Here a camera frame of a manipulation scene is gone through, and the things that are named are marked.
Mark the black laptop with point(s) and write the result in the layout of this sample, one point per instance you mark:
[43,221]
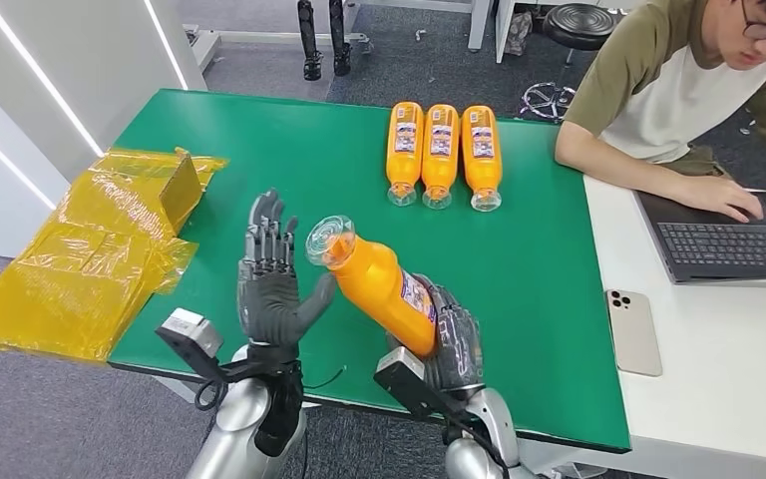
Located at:
[720,248]

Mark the black round stool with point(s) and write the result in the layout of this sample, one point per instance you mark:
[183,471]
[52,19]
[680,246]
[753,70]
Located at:
[581,26]

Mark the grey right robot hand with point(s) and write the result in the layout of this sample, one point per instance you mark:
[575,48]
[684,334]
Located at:
[459,344]

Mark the orange juice bottle clear cap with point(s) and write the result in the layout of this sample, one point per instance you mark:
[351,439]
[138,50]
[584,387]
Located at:
[376,284]
[404,172]
[482,172]
[440,172]

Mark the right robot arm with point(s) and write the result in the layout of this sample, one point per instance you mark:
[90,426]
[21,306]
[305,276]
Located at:
[495,423]

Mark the white desk leg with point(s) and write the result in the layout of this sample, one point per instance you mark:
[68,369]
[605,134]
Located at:
[504,30]

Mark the yellow film wrapped cardboard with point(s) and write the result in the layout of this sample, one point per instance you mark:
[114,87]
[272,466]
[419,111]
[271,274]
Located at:
[92,264]

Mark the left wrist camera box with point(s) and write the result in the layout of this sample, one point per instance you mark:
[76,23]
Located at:
[191,330]

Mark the white wall light strip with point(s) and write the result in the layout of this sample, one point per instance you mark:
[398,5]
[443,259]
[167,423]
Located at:
[165,44]
[7,160]
[42,78]

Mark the white gantry frame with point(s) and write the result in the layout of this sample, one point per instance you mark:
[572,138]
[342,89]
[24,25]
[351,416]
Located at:
[277,37]

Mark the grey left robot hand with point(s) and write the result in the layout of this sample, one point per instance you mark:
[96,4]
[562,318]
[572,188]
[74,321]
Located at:
[267,304]

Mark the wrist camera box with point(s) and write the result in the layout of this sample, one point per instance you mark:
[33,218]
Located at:
[399,367]
[191,330]

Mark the person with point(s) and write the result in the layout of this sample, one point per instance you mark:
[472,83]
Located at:
[660,79]

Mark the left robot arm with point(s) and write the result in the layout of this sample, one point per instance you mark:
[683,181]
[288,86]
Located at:
[237,410]

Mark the person's right hand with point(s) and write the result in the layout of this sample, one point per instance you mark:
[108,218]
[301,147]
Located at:
[717,193]

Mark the person's right forearm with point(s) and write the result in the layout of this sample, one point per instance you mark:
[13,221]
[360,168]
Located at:
[614,168]

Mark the beige smartphone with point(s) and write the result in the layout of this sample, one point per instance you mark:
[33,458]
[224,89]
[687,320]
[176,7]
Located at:
[634,334]

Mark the green table mat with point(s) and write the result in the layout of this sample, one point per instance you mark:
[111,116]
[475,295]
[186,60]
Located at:
[290,152]

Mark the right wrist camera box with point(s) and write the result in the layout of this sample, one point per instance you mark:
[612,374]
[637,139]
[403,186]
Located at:
[399,367]

